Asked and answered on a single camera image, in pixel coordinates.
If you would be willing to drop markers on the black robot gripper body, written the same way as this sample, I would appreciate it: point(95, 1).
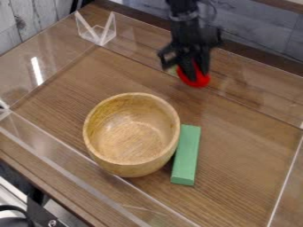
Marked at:
point(190, 37)

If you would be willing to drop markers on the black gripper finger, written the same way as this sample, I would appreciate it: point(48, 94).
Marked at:
point(203, 60)
point(188, 71)

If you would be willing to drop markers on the red plush strawberry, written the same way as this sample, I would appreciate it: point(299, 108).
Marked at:
point(200, 79)

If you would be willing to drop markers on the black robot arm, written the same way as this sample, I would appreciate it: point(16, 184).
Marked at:
point(184, 10)

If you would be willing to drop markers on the wooden bowl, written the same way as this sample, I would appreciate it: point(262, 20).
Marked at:
point(131, 133)

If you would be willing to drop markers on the green rectangular block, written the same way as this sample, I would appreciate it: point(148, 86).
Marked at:
point(186, 156)

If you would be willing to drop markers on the clear acrylic tray enclosure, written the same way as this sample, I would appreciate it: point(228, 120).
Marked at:
point(248, 181)

